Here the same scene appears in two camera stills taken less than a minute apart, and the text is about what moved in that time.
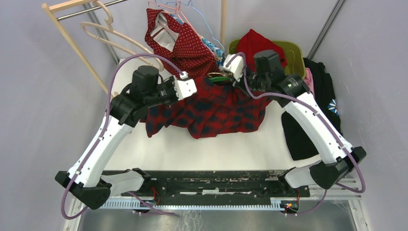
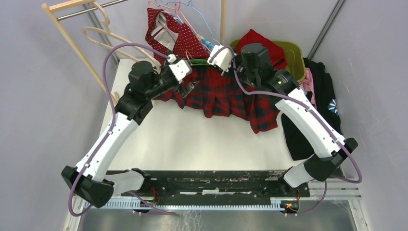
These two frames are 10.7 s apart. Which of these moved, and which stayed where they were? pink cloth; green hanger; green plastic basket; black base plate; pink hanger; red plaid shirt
Moved: green hanger; red plaid shirt
Stayed: black base plate; pink hanger; pink cloth; green plastic basket
